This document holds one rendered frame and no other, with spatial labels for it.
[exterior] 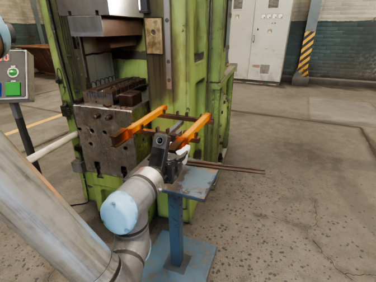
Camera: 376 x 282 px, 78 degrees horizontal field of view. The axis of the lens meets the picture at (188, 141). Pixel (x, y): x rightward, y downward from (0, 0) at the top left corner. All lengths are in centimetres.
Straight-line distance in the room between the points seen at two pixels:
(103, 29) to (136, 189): 95
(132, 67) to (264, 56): 492
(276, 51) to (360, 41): 186
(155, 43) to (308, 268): 157
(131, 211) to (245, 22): 615
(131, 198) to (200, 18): 133
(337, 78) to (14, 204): 702
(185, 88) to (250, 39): 521
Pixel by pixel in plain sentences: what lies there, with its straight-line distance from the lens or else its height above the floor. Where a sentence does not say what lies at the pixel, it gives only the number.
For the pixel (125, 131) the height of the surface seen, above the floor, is 96.
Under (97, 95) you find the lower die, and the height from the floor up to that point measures 96.
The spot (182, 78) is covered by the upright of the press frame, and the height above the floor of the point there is 106.
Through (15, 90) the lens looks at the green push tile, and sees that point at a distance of 162.
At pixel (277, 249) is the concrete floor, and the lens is 179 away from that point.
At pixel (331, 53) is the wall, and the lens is 704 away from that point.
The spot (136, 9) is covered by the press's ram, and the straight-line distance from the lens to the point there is 156.
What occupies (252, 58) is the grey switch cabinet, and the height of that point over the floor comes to 63.
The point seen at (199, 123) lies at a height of 95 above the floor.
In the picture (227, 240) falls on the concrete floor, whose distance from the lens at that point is 176.
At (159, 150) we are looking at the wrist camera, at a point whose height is 99.
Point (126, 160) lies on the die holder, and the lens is 144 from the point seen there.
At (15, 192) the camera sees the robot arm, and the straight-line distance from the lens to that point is 45.
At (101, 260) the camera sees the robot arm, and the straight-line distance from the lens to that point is 52.
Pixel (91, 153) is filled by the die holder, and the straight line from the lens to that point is 157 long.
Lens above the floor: 131
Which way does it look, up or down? 26 degrees down
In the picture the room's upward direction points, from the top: straight up
